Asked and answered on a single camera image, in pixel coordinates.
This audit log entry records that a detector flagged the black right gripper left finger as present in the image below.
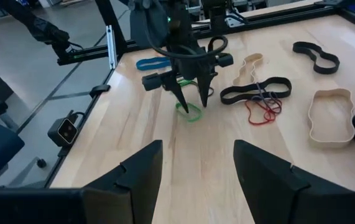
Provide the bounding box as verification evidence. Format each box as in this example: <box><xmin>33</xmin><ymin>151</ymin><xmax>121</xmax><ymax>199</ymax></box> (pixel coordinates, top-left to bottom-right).
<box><xmin>82</xmin><ymin>139</ymin><xmax>164</xmax><ymax>224</ymax></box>

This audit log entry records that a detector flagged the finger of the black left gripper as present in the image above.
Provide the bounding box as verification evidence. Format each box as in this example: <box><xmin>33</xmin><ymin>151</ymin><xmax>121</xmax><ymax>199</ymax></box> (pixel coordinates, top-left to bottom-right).
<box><xmin>164</xmin><ymin>73</ymin><xmax>190</xmax><ymax>113</ymax></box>
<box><xmin>197</xmin><ymin>73</ymin><xmax>218</xmax><ymax>108</ymax></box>

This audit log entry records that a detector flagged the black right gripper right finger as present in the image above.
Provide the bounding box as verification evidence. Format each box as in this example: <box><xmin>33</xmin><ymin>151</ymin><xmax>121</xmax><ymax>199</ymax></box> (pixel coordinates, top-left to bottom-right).
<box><xmin>233</xmin><ymin>139</ymin><xmax>310</xmax><ymax>224</ymax></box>

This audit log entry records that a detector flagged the green rubber band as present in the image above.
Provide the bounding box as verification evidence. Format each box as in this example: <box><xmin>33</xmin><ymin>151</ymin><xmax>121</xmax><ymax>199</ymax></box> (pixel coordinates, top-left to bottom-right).
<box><xmin>177</xmin><ymin>78</ymin><xmax>198</xmax><ymax>88</ymax></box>
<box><xmin>175</xmin><ymin>101</ymin><xmax>203</xmax><ymax>123</ymax></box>

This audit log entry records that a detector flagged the wide black rubber band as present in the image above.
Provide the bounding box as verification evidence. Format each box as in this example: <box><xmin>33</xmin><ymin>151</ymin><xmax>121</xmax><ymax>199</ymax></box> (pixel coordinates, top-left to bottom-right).
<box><xmin>292</xmin><ymin>40</ymin><xmax>341</xmax><ymax>75</ymax></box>
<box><xmin>219</xmin><ymin>77</ymin><xmax>293</xmax><ymax>106</ymax></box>

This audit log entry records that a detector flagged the blue rubber band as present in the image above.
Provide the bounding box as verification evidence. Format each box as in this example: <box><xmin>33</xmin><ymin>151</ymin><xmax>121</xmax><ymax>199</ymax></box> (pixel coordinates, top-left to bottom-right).
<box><xmin>136</xmin><ymin>56</ymin><xmax>172</xmax><ymax>72</ymax></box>

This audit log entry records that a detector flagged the thin red rubber band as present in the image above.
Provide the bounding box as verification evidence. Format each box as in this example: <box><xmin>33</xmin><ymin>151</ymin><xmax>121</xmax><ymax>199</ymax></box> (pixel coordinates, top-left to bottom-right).
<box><xmin>244</xmin><ymin>98</ymin><xmax>283</xmax><ymax>126</ymax></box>

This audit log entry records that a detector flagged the thin purple rubber band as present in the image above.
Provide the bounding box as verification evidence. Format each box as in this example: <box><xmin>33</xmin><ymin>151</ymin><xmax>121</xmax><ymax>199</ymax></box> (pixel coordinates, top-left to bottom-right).
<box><xmin>251</xmin><ymin>81</ymin><xmax>283</xmax><ymax>114</ymax></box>

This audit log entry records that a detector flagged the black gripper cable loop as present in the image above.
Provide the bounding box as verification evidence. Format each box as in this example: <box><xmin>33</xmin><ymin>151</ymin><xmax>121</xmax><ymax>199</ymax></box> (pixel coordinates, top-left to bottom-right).
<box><xmin>144</xmin><ymin>18</ymin><xmax>229</xmax><ymax>60</ymax></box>

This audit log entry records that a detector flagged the silver metal bracket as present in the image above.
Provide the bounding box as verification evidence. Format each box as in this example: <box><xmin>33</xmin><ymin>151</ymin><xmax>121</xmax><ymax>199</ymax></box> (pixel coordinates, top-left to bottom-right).
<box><xmin>105</xmin><ymin>24</ymin><xmax>118</xmax><ymax>70</ymax></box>

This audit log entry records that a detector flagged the black table-level camera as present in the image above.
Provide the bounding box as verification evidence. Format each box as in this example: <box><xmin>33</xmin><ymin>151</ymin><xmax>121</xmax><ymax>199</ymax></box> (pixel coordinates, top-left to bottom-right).
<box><xmin>47</xmin><ymin>110</ymin><xmax>79</xmax><ymax>156</ymax></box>

